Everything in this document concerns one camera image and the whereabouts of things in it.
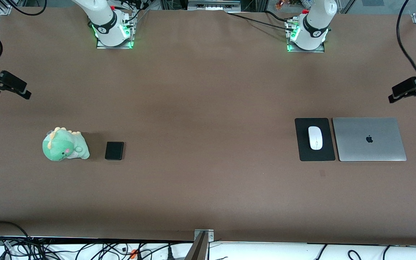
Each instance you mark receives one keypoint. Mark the black mouse pad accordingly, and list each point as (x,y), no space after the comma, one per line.
(302,151)

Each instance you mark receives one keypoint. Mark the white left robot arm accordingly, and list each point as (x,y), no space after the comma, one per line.
(314,21)

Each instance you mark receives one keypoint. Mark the white computer mouse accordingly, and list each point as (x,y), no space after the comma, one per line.
(315,138)

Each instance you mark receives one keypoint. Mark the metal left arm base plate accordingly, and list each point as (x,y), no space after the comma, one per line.
(305,51)

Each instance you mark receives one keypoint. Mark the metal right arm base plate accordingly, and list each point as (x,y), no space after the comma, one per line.
(114,47)

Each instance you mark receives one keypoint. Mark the green dinosaur plush toy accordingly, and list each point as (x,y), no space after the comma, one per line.
(61,146)

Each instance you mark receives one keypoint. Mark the orange connector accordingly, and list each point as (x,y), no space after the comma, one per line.
(133,254)

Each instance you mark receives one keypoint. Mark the silver laptop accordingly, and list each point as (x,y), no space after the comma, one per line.
(356,141)

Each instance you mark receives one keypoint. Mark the aluminium table edge bracket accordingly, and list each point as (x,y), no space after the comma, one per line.
(203,234)

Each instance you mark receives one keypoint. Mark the grey metal box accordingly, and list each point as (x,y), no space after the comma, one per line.
(213,5)

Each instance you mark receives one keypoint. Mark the black phone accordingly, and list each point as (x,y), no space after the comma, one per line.
(114,151)

